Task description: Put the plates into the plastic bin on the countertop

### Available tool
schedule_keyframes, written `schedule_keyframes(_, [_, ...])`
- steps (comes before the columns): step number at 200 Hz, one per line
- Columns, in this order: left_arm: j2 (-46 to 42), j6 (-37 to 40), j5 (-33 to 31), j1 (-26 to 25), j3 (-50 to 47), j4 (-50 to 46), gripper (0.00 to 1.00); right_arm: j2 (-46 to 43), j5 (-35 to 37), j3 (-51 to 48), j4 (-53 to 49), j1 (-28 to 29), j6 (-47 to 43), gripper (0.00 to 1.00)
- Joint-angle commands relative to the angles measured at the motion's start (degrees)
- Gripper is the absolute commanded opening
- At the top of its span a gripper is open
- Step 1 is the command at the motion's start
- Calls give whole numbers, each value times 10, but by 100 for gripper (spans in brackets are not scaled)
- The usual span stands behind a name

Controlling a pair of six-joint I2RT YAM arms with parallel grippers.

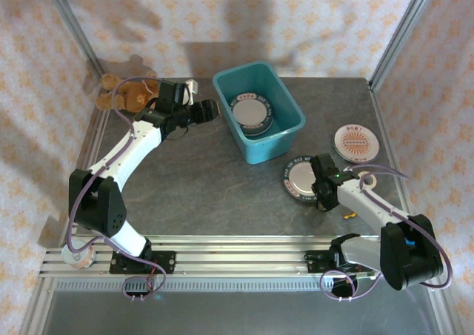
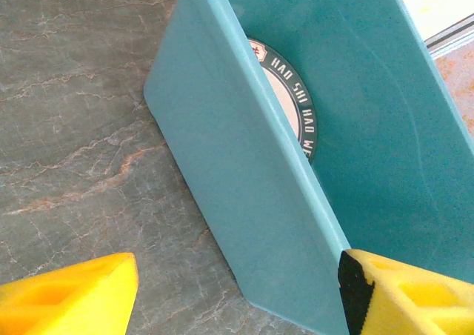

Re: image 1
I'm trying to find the green rimmed lettered plate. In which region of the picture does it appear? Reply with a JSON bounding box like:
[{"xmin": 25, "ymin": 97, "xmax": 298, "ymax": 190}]
[
  {"xmin": 230, "ymin": 92, "xmax": 277, "ymax": 130},
  {"xmin": 281, "ymin": 156, "xmax": 327, "ymax": 205}
]

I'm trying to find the blue plastic bin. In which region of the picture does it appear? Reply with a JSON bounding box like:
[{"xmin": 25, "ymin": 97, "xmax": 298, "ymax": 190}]
[{"xmin": 212, "ymin": 61, "xmax": 307, "ymax": 166}]

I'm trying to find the brown teddy bear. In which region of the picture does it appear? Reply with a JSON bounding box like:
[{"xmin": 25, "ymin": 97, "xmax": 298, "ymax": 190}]
[{"xmin": 96, "ymin": 55, "xmax": 161, "ymax": 114}]

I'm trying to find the white tape roll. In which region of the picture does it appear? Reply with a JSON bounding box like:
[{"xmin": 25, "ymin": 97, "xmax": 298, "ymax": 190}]
[{"xmin": 358, "ymin": 170, "xmax": 379, "ymax": 188}]

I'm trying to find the orange sunburst print plate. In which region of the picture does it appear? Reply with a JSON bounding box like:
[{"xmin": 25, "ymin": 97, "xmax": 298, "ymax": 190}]
[{"xmin": 333, "ymin": 122, "xmax": 381, "ymax": 165}]

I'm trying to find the grey metal panel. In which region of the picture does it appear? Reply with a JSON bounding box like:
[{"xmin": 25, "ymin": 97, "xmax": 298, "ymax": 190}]
[{"xmin": 21, "ymin": 290, "xmax": 455, "ymax": 335}]

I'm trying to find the metal tin can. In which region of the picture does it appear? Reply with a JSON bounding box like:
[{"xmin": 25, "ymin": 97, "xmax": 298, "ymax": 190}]
[{"xmin": 61, "ymin": 238, "xmax": 97, "ymax": 270}]

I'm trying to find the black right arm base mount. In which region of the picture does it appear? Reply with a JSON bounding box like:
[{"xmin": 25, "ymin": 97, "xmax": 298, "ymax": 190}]
[{"xmin": 305, "ymin": 249, "xmax": 373, "ymax": 275}]

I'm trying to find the aluminium side rail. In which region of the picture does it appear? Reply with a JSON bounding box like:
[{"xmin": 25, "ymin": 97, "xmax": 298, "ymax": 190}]
[{"xmin": 59, "ymin": 101, "xmax": 114, "ymax": 239}]

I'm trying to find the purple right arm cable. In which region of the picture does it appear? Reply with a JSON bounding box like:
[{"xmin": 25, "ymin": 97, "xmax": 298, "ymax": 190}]
[{"xmin": 320, "ymin": 163, "xmax": 453, "ymax": 302}]

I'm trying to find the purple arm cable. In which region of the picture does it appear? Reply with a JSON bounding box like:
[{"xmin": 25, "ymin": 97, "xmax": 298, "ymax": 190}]
[
  {"xmin": 65, "ymin": 76, "xmax": 167, "ymax": 302},
  {"xmin": 320, "ymin": 163, "xmax": 453, "ymax": 302}
]

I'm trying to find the aluminium front rail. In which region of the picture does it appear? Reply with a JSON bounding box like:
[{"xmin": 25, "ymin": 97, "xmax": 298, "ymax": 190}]
[{"xmin": 36, "ymin": 233, "xmax": 445, "ymax": 279}]

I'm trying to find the aluminium frame post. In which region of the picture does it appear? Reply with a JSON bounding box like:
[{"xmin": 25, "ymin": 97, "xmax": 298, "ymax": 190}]
[
  {"xmin": 39, "ymin": 0, "xmax": 107, "ymax": 86},
  {"xmin": 368, "ymin": 0, "xmax": 441, "ymax": 91}
]

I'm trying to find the slotted cable duct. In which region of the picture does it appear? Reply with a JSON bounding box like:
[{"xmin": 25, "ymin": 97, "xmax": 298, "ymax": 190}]
[{"xmin": 55, "ymin": 278, "xmax": 433, "ymax": 292}]

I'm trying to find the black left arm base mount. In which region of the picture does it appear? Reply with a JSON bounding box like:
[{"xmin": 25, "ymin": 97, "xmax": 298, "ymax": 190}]
[{"xmin": 109, "ymin": 251, "xmax": 176, "ymax": 276}]

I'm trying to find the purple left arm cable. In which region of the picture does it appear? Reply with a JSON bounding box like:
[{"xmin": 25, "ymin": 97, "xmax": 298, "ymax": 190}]
[{"xmin": 65, "ymin": 76, "xmax": 167, "ymax": 302}]

